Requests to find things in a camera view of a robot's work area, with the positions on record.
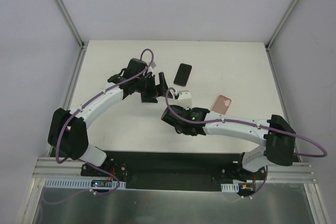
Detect black smartphone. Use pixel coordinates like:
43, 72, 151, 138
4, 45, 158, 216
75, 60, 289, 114
173, 63, 192, 87

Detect pink phone case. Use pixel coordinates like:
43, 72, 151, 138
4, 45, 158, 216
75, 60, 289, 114
211, 95, 232, 114

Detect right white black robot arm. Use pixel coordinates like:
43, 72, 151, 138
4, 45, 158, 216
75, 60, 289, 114
161, 105, 295, 182

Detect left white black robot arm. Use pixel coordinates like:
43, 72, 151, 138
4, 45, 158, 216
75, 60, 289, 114
48, 58, 168, 176

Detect metal front sheet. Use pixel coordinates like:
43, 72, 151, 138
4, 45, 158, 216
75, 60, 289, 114
19, 178, 330, 223

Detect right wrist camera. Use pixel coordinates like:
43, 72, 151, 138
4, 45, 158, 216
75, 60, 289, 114
173, 90, 192, 110

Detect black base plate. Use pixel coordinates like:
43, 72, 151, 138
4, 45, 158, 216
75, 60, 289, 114
80, 151, 272, 191

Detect right white cable duct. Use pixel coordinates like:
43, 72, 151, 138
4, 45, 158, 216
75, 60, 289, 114
220, 183, 239, 193

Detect white cable duct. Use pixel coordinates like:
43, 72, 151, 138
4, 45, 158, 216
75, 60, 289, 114
44, 178, 126, 190
220, 183, 239, 193

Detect left aluminium frame post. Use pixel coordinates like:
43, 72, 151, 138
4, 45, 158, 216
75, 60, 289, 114
53, 0, 87, 49

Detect aluminium frame post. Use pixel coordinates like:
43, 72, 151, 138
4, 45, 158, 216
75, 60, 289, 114
265, 0, 301, 52
53, 0, 87, 49

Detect left white cable duct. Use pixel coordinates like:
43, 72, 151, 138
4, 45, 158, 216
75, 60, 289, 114
44, 178, 126, 190

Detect right aluminium frame post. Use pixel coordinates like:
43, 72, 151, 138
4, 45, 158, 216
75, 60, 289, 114
265, 0, 301, 52

